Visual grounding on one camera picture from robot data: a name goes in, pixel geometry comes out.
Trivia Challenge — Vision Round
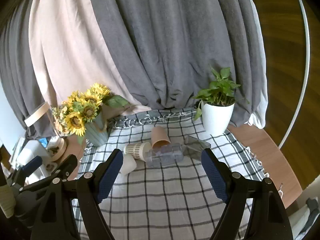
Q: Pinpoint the green plant in white pot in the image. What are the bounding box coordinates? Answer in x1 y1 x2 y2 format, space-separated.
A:
192 66 250 135

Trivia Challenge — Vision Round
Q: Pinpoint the pale dried flower bunch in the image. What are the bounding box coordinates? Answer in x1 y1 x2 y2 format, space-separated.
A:
52 105 73 137

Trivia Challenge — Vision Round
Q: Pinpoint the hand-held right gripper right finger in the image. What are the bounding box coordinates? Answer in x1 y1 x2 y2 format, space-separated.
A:
201 148 293 240

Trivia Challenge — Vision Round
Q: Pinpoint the grey curtain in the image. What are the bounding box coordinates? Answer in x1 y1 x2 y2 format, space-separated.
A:
0 0 266 140

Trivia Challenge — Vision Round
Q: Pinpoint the clear plastic bottle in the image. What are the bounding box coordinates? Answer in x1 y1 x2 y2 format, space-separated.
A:
145 143 185 168

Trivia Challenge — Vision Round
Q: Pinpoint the yellow sunflower bouquet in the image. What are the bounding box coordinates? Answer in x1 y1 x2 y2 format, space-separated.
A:
61 83 130 137

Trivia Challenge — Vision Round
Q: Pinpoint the white appliance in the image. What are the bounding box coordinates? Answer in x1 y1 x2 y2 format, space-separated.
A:
9 137 52 173

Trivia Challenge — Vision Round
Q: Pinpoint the round wooden box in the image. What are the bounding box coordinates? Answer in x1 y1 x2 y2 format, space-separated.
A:
48 137 66 162

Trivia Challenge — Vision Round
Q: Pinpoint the checked white grey cloth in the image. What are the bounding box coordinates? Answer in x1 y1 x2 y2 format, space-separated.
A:
72 107 284 240

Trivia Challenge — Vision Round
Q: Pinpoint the beige curtain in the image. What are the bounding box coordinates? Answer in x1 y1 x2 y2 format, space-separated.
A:
28 0 153 122

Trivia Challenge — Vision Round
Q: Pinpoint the dark grey cloth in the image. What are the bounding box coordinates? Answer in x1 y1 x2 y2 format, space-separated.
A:
300 197 320 234

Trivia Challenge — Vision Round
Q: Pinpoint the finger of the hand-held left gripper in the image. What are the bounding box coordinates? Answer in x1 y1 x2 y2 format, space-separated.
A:
24 154 78 193
6 156 43 183

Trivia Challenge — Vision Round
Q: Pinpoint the white round hoop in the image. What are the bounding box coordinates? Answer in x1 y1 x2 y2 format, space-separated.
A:
278 0 311 151

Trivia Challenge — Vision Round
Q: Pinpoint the teal ribbed vase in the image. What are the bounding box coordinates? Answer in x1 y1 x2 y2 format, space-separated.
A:
84 111 110 147

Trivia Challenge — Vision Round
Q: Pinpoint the brown paper cup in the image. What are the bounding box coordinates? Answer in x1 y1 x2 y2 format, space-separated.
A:
151 126 171 149

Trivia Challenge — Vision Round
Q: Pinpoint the plain white cup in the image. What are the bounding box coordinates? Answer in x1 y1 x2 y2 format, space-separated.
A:
119 154 138 175

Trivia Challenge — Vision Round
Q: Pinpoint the patterned white paper cup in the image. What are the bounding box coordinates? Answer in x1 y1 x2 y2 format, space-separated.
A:
123 142 152 160

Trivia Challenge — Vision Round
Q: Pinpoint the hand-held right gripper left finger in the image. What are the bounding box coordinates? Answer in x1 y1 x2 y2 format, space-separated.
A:
30 149 124 240

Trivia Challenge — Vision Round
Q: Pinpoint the grey transparent square cup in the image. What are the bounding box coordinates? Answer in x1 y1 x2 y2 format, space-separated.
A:
183 135 212 158

